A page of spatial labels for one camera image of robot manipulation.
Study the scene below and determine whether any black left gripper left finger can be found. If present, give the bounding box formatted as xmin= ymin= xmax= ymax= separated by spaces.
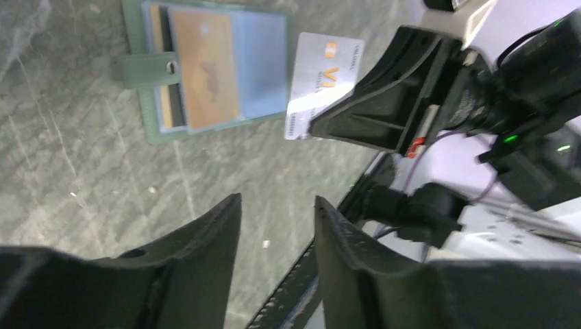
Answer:
xmin=1 ymin=193 xmax=242 ymax=328

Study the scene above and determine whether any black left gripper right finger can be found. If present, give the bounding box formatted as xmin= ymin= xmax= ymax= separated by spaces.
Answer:
xmin=314 ymin=196 xmax=580 ymax=328

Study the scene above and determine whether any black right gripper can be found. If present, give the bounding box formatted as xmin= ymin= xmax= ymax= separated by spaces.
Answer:
xmin=308 ymin=10 xmax=580 ymax=210

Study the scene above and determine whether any orange credit card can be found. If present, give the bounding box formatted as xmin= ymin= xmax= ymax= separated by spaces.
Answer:
xmin=169 ymin=8 xmax=240 ymax=131

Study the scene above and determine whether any gold striped credit card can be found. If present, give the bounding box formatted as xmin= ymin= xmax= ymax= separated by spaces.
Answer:
xmin=149 ymin=4 xmax=187 ymax=130

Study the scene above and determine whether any aluminium extrusion frame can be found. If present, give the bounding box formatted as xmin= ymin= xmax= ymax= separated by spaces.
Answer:
xmin=427 ymin=204 xmax=580 ymax=261

